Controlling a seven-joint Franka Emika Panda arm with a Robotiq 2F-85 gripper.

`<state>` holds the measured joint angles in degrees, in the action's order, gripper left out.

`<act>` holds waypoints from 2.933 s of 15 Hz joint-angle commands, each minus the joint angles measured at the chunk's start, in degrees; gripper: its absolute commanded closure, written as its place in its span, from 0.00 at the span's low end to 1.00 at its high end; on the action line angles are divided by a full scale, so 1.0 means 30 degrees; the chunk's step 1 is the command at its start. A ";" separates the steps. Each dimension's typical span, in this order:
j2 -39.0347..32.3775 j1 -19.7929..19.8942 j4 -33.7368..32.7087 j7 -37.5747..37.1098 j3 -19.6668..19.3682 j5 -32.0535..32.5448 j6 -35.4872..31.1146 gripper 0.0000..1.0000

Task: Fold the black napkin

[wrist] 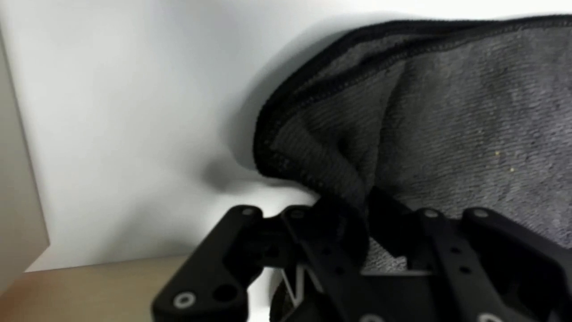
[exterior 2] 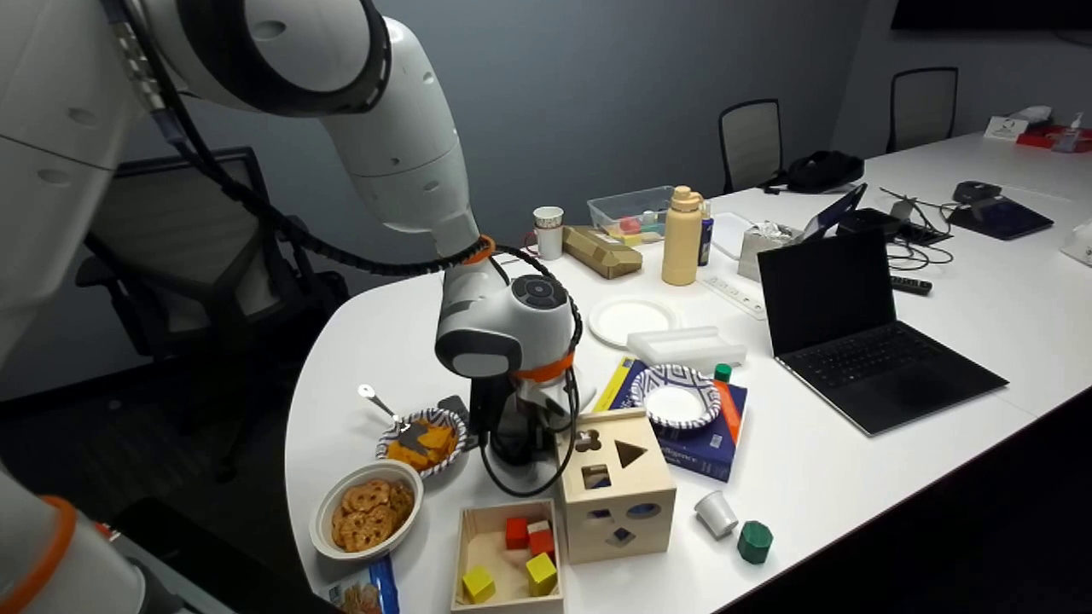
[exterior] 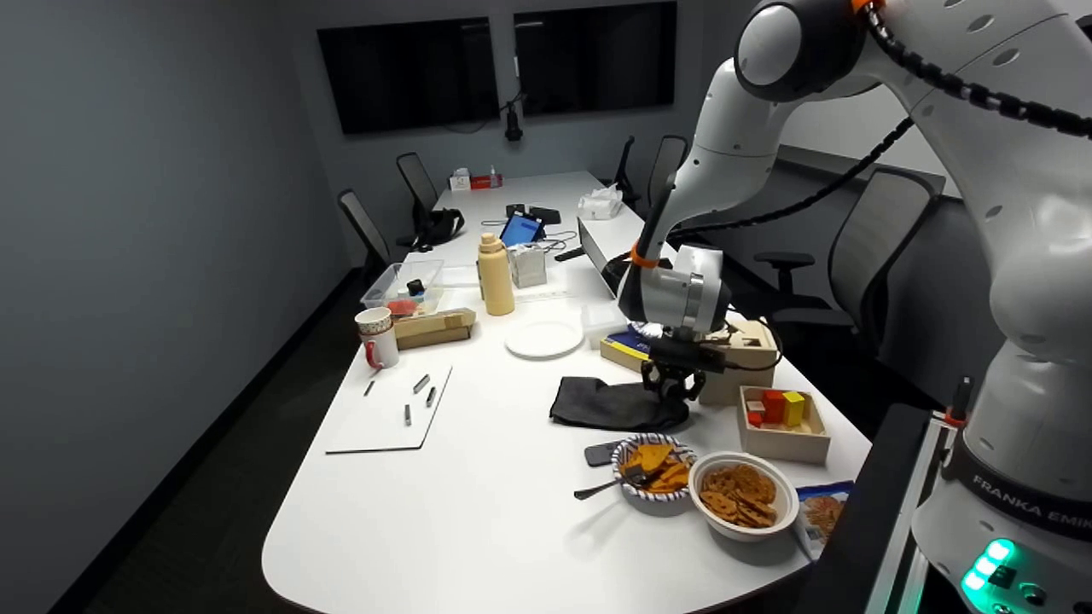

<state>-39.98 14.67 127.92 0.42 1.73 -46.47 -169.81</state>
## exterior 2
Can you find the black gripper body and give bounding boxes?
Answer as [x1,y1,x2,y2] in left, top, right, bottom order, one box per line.
[466,373,582,468]

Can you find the wooden shape sorter cube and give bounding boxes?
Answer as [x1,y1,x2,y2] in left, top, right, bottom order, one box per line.
[556,405,679,566]

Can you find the orange food pieces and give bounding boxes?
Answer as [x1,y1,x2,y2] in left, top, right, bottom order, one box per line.
[387,419,457,471]

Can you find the shallow wooden tray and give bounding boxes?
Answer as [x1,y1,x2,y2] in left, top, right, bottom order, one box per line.
[447,494,571,614]

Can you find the patterned paper plate with food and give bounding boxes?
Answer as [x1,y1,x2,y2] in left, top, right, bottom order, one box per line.
[374,405,472,479]

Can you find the yellow wooden block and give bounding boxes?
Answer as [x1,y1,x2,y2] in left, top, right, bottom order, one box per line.
[522,551,558,596]
[457,566,499,608]

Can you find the empty patterned paper plate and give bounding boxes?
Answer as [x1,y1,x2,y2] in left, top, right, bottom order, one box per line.
[627,361,722,435]

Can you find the white plate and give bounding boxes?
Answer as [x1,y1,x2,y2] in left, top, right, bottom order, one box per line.
[582,291,676,353]

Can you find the pretzel crackers pile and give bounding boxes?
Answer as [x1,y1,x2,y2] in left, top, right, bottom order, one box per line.
[330,475,415,555]

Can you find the blue book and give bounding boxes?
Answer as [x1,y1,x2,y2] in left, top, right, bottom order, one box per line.
[589,353,752,483]

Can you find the flat white box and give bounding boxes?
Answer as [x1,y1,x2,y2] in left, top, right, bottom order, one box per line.
[624,323,748,373]

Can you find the white paper cup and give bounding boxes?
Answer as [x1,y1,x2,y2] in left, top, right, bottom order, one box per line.
[530,201,571,262]

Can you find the blue snack package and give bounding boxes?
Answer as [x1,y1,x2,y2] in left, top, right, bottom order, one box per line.
[326,551,401,614]

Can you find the white round bowl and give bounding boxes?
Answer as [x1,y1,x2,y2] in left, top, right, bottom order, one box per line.
[307,456,428,566]

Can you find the green wooden cylinder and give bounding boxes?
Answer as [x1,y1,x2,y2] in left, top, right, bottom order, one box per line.
[734,519,778,569]

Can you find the clear plastic container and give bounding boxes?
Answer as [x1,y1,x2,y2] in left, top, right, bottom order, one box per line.
[586,179,676,244]

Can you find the tan plastic bottle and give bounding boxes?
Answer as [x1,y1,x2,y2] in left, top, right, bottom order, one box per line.
[657,184,710,291]

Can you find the white tissue box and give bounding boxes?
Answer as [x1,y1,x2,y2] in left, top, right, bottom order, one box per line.
[734,217,793,284]

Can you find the black laptop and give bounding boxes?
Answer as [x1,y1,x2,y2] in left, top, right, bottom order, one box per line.
[755,226,1009,440]

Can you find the grey mesh office chair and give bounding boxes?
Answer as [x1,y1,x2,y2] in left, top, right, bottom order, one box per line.
[713,96,789,193]
[885,65,963,153]

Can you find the black tablet on stand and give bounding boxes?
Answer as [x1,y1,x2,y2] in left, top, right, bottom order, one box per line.
[794,179,871,244]

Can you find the black office chair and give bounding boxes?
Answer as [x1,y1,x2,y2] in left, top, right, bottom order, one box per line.
[72,144,346,380]

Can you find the black bag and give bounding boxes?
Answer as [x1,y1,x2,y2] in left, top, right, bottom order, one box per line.
[778,145,867,199]

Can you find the small black remote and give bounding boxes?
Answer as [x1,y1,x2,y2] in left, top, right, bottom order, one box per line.
[888,270,937,301]

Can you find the dark mouse pad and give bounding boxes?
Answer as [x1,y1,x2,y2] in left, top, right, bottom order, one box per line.
[944,199,1059,241]

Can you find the red package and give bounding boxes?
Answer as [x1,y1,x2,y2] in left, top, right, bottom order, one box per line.
[1017,118,1092,158]

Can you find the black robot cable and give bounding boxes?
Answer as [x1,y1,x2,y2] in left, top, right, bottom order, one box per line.
[98,0,589,500]

